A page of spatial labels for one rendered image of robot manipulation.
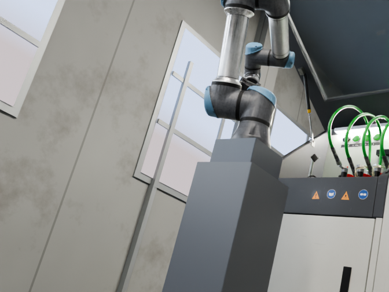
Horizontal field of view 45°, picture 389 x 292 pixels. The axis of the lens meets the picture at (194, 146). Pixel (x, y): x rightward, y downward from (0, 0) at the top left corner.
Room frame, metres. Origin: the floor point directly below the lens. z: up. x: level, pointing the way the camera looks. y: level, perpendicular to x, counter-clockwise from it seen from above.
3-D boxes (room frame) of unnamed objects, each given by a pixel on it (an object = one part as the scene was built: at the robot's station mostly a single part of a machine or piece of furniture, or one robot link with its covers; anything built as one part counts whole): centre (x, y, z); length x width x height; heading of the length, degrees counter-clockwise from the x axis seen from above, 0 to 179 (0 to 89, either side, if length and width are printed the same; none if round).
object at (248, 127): (1.62, -0.19, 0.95); 0.15 x 0.15 x 0.10
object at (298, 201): (1.92, -0.52, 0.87); 0.62 x 0.04 x 0.16; 39
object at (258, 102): (1.62, -0.19, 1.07); 0.13 x 0.12 x 0.14; 71
